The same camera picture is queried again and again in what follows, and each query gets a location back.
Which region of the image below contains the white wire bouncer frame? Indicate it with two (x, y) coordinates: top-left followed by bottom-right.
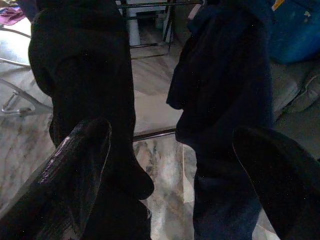
(0, 26), (55, 118)

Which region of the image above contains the blue suitcase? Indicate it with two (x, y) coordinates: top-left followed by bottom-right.
(267, 0), (320, 65)

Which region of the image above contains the colourful crumpled cloth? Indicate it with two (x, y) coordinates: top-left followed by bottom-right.
(0, 6), (26, 27)

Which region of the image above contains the navy blue garment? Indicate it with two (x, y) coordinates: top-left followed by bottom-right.
(166, 0), (275, 240)

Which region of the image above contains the black garment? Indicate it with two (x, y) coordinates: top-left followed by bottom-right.
(28, 0), (155, 240)

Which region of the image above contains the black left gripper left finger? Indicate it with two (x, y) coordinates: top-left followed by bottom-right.
(0, 116), (113, 240)

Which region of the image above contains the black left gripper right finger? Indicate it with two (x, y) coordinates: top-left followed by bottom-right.
(231, 125), (320, 240)

